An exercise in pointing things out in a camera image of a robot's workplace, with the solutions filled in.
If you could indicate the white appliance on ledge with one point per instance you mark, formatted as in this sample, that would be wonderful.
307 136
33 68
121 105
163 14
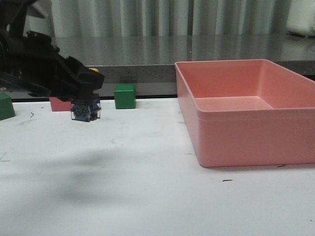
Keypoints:
301 18

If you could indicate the pink plastic bin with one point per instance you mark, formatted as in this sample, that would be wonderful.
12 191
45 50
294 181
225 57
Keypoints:
247 112

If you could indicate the pink cube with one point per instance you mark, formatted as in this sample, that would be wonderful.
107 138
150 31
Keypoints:
59 106

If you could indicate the green block at left edge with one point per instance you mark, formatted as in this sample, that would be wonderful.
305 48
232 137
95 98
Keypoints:
6 106

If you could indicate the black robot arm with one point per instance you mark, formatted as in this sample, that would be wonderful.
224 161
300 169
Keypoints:
13 16

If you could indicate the grey curtain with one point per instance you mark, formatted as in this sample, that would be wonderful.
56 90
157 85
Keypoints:
121 18

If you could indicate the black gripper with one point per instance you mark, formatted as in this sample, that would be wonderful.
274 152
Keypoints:
31 62

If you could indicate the yellow mushroom push button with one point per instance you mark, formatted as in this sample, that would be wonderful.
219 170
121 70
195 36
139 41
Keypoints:
86 113

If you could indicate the green cube near bin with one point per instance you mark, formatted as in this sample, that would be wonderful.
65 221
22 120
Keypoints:
125 96

